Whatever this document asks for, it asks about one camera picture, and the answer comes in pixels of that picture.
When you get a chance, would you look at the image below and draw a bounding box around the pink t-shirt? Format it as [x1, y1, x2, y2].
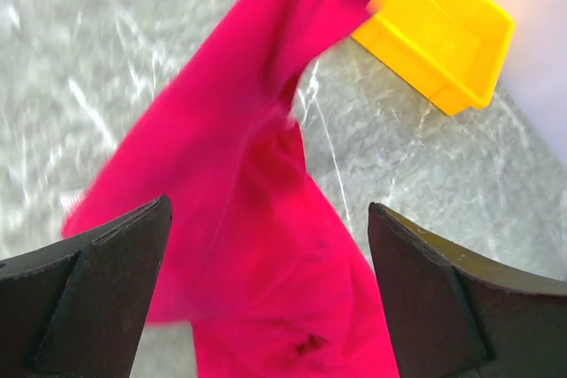
[63, 0, 398, 377]

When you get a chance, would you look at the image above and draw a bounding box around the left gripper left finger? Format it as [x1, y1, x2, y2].
[1, 196, 172, 377]

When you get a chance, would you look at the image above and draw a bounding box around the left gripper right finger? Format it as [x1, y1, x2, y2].
[368, 203, 566, 378]

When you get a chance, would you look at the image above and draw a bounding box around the yellow plastic tray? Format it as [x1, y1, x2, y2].
[352, 0, 515, 116]

